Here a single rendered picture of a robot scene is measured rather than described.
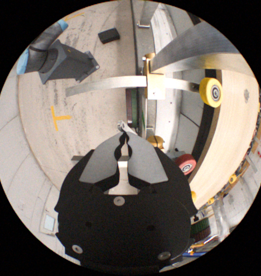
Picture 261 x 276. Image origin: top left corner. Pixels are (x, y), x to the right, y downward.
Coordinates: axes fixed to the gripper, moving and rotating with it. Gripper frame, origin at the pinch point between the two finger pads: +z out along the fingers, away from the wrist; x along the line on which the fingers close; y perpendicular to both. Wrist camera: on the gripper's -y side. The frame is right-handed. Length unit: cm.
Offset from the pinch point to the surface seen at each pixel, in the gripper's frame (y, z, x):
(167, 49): -11.6, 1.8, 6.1
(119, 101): 13, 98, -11
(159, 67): -9.4, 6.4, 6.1
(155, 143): 9.6, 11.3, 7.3
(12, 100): -57, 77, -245
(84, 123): 36, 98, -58
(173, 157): 16.6, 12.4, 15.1
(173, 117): 10.5, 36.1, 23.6
